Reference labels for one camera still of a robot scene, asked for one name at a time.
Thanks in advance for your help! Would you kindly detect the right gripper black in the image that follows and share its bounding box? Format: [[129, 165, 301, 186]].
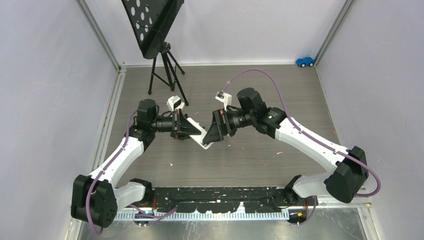
[[203, 107, 255, 143]]

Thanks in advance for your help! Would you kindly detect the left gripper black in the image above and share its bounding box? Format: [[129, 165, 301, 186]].
[[150, 109, 201, 140]]

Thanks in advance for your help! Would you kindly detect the white remote with dark buttons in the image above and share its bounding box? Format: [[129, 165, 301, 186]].
[[187, 117, 214, 150]]

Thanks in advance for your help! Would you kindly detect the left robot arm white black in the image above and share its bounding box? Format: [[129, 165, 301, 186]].
[[70, 95, 208, 228]]

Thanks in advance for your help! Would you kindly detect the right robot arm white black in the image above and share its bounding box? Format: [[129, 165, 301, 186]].
[[201, 87, 369, 205]]

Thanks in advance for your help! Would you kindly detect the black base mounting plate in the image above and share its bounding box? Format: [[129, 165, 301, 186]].
[[127, 186, 319, 215]]

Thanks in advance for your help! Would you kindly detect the black music stand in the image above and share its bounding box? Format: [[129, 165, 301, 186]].
[[121, 0, 189, 106]]

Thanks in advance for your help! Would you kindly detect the blue toy car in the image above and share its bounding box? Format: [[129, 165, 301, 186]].
[[295, 56, 315, 68]]

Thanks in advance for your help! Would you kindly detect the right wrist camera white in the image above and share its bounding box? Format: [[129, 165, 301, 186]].
[[215, 91, 232, 111]]

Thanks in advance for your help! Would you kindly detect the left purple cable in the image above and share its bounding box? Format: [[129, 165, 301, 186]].
[[86, 100, 168, 235]]

